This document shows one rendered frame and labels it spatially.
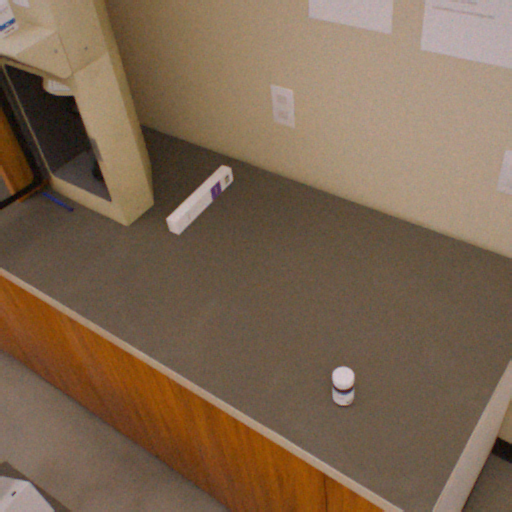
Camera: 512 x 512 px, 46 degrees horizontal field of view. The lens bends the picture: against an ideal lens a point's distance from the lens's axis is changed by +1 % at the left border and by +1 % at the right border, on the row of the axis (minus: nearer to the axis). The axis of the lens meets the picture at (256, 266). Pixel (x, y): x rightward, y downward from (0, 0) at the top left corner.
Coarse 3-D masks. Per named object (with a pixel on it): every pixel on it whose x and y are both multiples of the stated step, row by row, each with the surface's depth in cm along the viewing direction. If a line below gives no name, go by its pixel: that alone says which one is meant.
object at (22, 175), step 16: (0, 112) 161; (0, 128) 163; (0, 144) 165; (16, 144) 169; (0, 160) 167; (16, 160) 171; (0, 176) 169; (16, 176) 173; (32, 176) 177; (0, 192) 172
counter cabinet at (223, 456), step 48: (0, 288) 191; (0, 336) 239; (48, 336) 194; (96, 336) 163; (96, 384) 197; (144, 384) 165; (144, 432) 200; (192, 432) 167; (240, 432) 144; (480, 432) 130; (192, 480) 203; (240, 480) 169; (288, 480) 145
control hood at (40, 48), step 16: (16, 32) 132; (32, 32) 131; (48, 32) 130; (0, 48) 127; (16, 48) 126; (32, 48) 127; (48, 48) 130; (32, 64) 128; (48, 64) 131; (64, 64) 135
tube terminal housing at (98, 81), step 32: (32, 0) 129; (64, 0) 129; (96, 0) 140; (64, 32) 132; (96, 32) 138; (96, 64) 142; (96, 96) 145; (128, 96) 166; (96, 128) 149; (128, 128) 157; (128, 160) 162; (64, 192) 182; (128, 192) 166; (128, 224) 171
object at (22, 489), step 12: (0, 480) 113; (12, 480) 105; (0, 492) 104; (12, 492) 95; (24, 492) 94; (36, 492) 96; (0, 504) 96; (12, 504) 93; (24, 504) 95; (36, 504) 97; (48, 504) 100
